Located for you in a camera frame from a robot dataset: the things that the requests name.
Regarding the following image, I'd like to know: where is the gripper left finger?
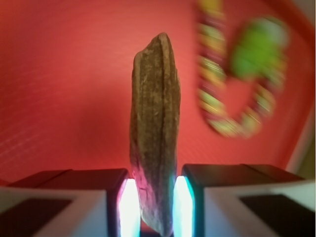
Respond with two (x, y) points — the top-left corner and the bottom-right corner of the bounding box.
(0, 168), (140, 237)

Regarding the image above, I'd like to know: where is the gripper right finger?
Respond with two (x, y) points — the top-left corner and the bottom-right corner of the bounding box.
(173, 164), (316, 237)

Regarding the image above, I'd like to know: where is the brown wood chip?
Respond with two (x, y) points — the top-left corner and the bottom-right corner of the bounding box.
(130, 33), (181, 237)

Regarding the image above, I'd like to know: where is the red plastic tray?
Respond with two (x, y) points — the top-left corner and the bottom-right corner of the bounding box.
(0, 0), (315, 182)

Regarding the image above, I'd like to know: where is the green plush toy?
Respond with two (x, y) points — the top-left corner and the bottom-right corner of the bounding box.
(230, 17), (289, 80)

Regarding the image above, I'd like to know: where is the striped rope toy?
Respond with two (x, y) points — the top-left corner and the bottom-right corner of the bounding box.
(198, 0), (287, 138)

